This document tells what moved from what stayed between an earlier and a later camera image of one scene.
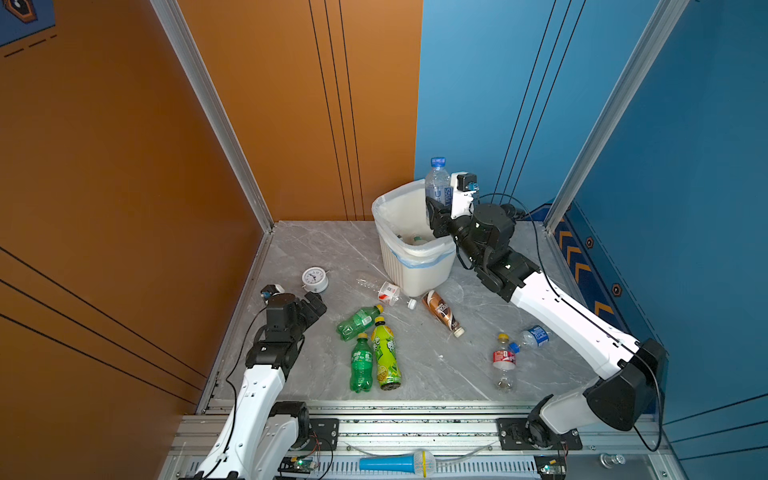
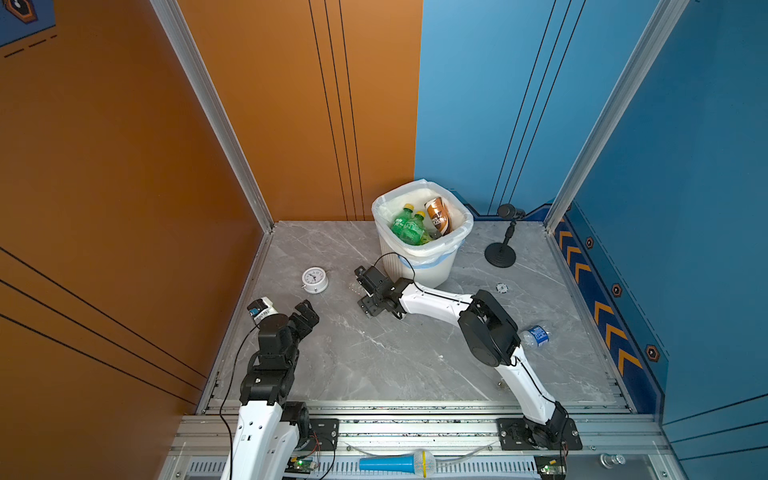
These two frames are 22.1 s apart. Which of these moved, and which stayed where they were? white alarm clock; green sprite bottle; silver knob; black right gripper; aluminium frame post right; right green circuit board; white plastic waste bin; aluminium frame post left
Moved: green sprite bottle; black right gripper
Stayed: white alarm clock; aluminium frame post left; right green circuit board; aluminium frame post right; silver knob; white plastic waste bin
